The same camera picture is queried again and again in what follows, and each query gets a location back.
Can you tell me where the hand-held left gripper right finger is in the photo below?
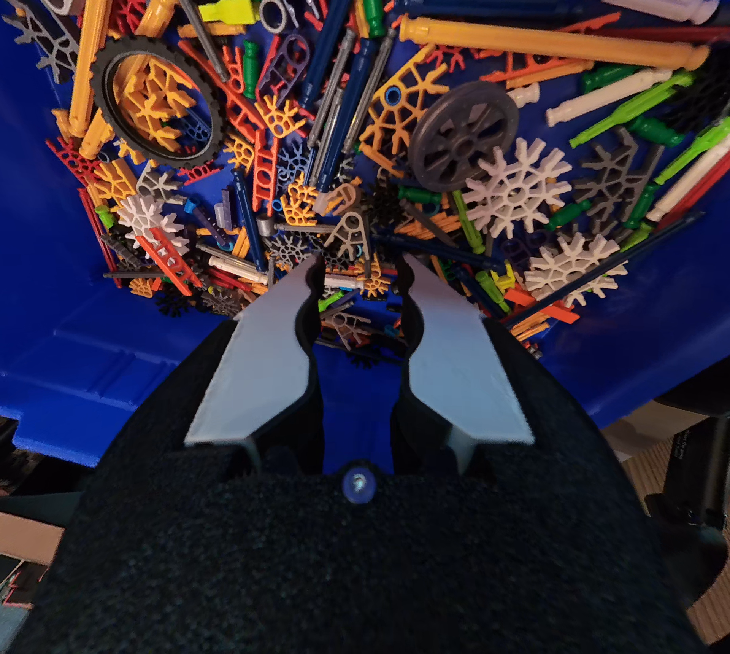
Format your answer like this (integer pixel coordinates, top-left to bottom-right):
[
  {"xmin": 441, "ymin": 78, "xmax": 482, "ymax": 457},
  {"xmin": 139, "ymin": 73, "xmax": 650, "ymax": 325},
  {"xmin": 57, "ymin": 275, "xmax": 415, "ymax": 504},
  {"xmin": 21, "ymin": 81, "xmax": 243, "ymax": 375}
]
[{"xmin": 391, "ymin": 253, "xmax": 537, "ymax": 473}]

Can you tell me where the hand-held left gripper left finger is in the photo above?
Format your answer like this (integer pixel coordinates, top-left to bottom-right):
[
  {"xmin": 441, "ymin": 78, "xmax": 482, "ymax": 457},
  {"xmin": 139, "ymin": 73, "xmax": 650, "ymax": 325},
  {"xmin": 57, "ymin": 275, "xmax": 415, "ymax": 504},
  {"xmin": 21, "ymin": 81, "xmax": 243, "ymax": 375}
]
[{"xmin": 184, "ymin": 253, "xmax": 327, "ymax": 473}]

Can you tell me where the large blue plastic bin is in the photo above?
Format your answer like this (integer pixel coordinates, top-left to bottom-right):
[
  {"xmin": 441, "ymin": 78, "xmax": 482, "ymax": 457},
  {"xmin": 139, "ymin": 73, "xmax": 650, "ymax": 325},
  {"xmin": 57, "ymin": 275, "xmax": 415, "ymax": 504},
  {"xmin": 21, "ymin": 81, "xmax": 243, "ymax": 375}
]
[{"xmin": 0, "ymin": 0, "xmax": 730, "ymax": 466}]

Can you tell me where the pile of colourful construction pieces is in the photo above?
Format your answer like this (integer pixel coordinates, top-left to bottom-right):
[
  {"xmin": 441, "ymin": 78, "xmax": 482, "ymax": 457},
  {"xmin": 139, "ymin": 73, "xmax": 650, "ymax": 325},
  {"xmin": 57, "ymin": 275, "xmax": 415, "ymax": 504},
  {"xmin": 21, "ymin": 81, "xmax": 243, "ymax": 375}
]
[{"xmin": 0, "ymin": 0, "xmax": 730, "ymax": 366}]

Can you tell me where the dark grey toy wheel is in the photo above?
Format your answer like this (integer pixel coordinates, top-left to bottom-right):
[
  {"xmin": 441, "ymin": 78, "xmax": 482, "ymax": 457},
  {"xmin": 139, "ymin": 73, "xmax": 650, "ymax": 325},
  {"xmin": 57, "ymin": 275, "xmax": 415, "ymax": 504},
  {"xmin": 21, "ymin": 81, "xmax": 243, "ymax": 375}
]
[{"xmin": 406, "ymin": 80, "xmax": 521, "ymax": 194}]

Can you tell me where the black chair base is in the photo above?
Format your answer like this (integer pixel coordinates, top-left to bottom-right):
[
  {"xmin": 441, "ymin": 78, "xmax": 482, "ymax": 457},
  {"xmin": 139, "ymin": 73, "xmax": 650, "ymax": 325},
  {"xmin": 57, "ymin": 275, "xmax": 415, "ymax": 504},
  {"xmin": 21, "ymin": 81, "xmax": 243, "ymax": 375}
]
[{"xmin": 644, "ymin": 363, "xmax": 730, "ymax": 609}]

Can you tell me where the brown cardboard box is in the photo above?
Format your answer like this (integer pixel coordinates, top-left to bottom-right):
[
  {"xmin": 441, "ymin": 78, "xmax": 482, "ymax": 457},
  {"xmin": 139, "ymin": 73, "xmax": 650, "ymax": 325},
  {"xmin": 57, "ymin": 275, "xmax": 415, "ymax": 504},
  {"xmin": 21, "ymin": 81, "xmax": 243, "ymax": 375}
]
[{"xmin": 0, "ymin": 511, "xmax": 65, "ymax": 569}]

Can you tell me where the black knobbly tyre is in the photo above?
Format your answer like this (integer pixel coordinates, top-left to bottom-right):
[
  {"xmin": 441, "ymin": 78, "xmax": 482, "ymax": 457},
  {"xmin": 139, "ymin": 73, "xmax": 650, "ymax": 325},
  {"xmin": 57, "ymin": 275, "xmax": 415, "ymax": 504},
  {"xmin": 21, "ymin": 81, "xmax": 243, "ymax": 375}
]
[{"xmin": 90, "ymin": 33, "xmax": 229, "ymax": 170}]

